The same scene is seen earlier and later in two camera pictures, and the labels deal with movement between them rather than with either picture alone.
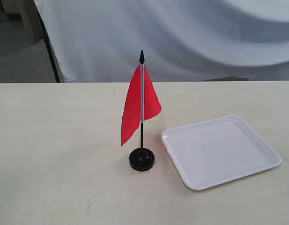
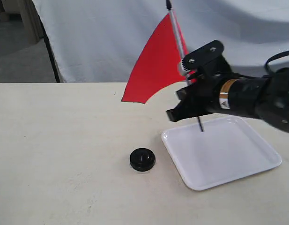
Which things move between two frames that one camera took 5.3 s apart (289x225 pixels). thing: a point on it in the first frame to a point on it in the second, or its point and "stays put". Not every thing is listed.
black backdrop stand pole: (48, 43) stays put
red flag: (141, 102) to (161, 66)
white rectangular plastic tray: (215, 151) stays put
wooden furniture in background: (25, 11) stays put
